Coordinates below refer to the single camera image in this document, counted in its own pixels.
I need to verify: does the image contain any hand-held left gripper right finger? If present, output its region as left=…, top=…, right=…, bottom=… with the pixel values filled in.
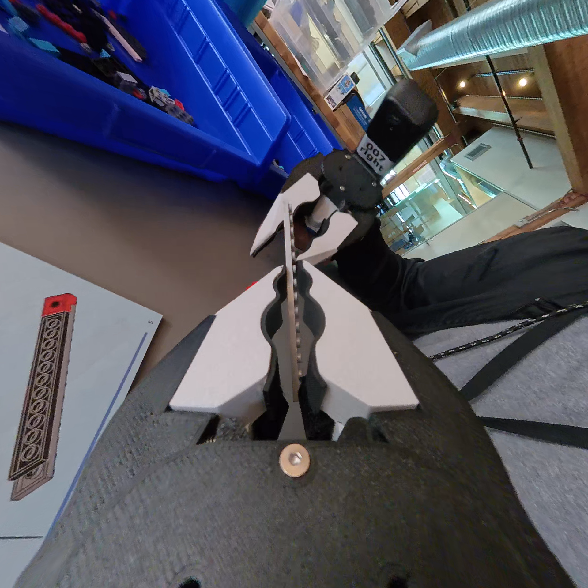
left=296, top=264, right=420, bottom=439

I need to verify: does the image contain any black lanyard strap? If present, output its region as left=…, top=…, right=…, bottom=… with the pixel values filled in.
left=459, top=317, right=588, bottom=450

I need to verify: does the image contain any long grey brick plate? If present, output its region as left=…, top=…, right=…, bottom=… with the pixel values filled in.
left=284, top=204, right=306, bottom=401

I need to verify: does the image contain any dark blue small box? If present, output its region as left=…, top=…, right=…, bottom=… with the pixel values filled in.
left=345, top=92, right=374, bottom=134

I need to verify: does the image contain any black ceiling pole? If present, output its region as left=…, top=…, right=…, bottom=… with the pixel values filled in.
left=484, top=55, right=533, bottom=170

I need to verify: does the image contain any silver air duct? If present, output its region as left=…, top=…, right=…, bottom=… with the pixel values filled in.
left=397, top=0, right=588, bottom=72

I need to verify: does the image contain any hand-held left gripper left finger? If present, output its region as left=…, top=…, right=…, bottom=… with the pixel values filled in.
left=169, top=265, right=295, bottom=439

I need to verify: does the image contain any blue plastic bin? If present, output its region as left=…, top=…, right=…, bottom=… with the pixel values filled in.
left=220, top=0, right=345, bottom=182
left=0, top=0, right=292, bottom=200

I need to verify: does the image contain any black white-flecked cord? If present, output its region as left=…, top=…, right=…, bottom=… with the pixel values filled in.
left=429, top=301, right=588, bottom=361

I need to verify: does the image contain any person's right forearm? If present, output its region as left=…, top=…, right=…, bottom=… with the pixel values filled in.
left=331, top=220, right=588, bottom=341

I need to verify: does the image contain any pile of toy bricks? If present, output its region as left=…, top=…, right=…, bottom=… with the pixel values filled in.
left=0, top=0, right=198, bottom=128

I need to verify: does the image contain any stack of clear storage boxes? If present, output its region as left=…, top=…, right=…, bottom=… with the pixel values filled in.
left=269, top=0, right=409, bottom=92

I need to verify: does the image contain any white blue small box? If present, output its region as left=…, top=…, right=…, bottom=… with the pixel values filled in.
left=324, top=73, right=360, bottom=109

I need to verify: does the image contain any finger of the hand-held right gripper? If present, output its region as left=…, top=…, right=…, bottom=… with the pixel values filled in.
left=249, top=175, right=320, bottom=259
left=294, top=212, right=360, bottom=266

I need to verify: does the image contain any pale blue instruction booklet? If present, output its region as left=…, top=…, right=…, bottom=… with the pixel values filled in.
left=0, top=243, right=164, bottom=588

